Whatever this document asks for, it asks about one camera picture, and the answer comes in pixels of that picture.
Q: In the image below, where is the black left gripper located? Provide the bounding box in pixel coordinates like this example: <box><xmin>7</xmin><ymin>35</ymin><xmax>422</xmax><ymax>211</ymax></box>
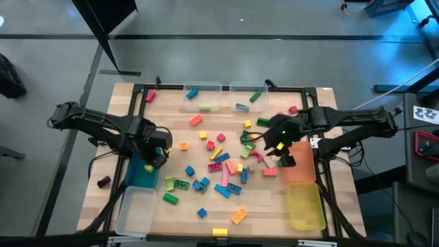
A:
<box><xmin>143</xmin><ymin>119</ymin><xmax>174</xmax><ymax>170</ymax></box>

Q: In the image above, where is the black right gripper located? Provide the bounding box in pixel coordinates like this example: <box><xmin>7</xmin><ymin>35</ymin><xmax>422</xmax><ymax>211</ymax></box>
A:
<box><xmin>263</xmin><ymin>113</ymin><xmax>311</xmax><ymax>168</ymax></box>

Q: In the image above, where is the green wooden cylinder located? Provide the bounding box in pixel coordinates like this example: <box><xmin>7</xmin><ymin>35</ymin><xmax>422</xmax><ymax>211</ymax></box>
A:
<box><xmin>162</xmin><ymin>193</ymin><xmax>179</xmax><ymax>206</ymax></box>

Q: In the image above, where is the long blue lego brick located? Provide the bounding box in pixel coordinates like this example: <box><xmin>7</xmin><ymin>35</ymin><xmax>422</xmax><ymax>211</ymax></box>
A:
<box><xmin>226</xmin><ymin>183</ymin><xmax>243</xmax><ymax>196</ymax></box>

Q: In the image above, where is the long yellow wooden block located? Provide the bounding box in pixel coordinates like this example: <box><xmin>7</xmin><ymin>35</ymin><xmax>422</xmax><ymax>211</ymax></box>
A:
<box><xmin>209</xmin><ymin>146</ymin><xmax>224</xmax><ymax>161</ymax></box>

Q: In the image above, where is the long orange lego brick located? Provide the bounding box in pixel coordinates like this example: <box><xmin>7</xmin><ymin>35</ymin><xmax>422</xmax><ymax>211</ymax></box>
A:
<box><xmin>230</xmin><ymin>208</ymin><xmax>248</xmax><ymax>225</ymax></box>

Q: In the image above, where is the orange plastic bin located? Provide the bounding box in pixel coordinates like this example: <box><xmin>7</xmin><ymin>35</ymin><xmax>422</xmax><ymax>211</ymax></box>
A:
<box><xmin>281</xmin><ymin>141</ymin><xmax>317</xmax><ymax>185</ymax></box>

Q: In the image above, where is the teal plastic bin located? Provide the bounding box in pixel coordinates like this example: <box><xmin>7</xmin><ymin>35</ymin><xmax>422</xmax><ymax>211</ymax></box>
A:
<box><xmin>123</xmin><ymin>152</ymin><xmax>161</xmax><ymax>189</ymax></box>

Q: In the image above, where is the white power strip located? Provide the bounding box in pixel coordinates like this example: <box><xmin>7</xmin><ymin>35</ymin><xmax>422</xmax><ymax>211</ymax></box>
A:
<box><xmin>309</xmin><ymin>137</ymin><xmax>351</xmax><ymax>152</ymax></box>

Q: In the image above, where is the yellow plastic bin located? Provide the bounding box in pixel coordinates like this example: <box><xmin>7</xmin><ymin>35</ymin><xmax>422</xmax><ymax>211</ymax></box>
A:
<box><xmin>286</xmin><ymin>181</ymin><xmax>327</xmax><ymax>232</ymax></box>

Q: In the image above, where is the clear plastic bin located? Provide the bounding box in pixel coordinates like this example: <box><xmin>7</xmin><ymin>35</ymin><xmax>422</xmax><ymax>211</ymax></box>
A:
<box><xmin>115</xmin><ymin>185</ymin><xmax>157</xmax><ymax>238</ymax></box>
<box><xmin>182</xmin><ymin>80</ymin><xmax>224</xmax><ymax>113</ymax></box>
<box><xmin>228</xmin><ymin>81</ymin><xmax>270</xmax><ymax>113</ymax></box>

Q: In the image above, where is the black floor beam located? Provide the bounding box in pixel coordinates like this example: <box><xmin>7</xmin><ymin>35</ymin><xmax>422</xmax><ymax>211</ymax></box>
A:
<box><xmin>372</xmin><ymin>67</ymin><xmax>439</xmax><ymax>94</ymax></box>

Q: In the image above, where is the black side desk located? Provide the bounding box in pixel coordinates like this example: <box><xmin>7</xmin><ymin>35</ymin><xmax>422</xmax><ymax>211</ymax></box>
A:
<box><xmin>403</xmin><ymin>92</ymin><xmax>439</xmax><ymax>186</ymax></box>

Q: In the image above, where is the red framed device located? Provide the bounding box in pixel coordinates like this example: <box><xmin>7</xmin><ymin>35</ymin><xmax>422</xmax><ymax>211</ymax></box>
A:
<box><xmin>414</xmin><ymin>130</ymin><xmax>439</xmax><ymax>158</ymax></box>

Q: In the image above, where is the grey furniture foot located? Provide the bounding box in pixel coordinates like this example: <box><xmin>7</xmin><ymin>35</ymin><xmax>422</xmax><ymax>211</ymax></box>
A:
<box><xmin>0</xmin><ymin>145</ymin><xmax>27</xmax><ymax>161</ymax></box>

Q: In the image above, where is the printed paper sheet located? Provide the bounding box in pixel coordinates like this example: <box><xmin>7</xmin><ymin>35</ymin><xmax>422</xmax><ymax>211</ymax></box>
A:
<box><xmin>413</xmin><ymin>105</ymin><xmax>439</xmax><ymax>125</ymax></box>

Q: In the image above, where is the black computer mouse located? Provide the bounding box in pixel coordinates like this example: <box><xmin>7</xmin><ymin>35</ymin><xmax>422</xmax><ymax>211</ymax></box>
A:
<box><xmin>407</xmin><ymin>231</ymin><xmax>430</xmax><ymax>247</ymax></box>

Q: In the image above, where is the black bag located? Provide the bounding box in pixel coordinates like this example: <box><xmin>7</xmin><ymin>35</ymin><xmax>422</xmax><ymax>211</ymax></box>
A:
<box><xmin>0</xmin><ymin>53</ymin><xmax>27</xmax><ymax>99</ymax></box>

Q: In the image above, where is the blue box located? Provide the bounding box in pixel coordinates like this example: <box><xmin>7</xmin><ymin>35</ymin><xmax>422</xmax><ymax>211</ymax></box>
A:
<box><xmin>363</xmin><ymin>0</ymin><xmax>416</xmax><ymax>18</ymax></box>

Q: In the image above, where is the grey metal bracket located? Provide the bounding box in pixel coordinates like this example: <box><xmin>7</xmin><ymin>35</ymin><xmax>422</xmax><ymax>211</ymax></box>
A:
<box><xmin>298</xmin><ymin>239</ymin><xmax>339</xmax><ymax>247</ymax></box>
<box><xmin>108</xmin><ymin>235</ymin><xmax>148</xmax><ymax>245</ymax></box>

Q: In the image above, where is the white cable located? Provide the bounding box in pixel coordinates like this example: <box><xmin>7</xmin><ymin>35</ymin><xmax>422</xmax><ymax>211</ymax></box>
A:
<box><xmin>352</xmin><ymin>57</ymin><xmax>439</xmax><ymax>111</ymax></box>

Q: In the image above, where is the yellow cord with plug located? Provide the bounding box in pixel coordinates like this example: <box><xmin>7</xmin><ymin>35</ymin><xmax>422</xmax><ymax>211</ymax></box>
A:
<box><xmin>340</xmin><ymin>0</ymin><xmax>377</xmax><ymax>16</ymax></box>

